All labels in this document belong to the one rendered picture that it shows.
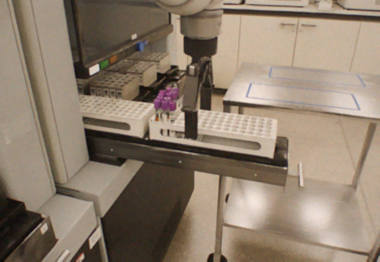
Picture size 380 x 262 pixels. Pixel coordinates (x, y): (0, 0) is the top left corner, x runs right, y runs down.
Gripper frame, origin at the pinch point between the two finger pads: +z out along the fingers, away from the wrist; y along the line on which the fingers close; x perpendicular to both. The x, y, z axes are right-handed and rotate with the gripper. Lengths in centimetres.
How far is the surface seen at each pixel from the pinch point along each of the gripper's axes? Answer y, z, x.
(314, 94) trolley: 37.1, 3.8, -30.2
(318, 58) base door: 229, 39, -53
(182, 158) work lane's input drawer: -6.8, 7.3, 2.1
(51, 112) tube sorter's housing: -18.1, -6.5, 27.2
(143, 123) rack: -3.6, 1.0, 13.2
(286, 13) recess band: 233, 2, -20
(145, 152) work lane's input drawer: -6.7, 7.3, 11.6
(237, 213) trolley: 33, 58, -9
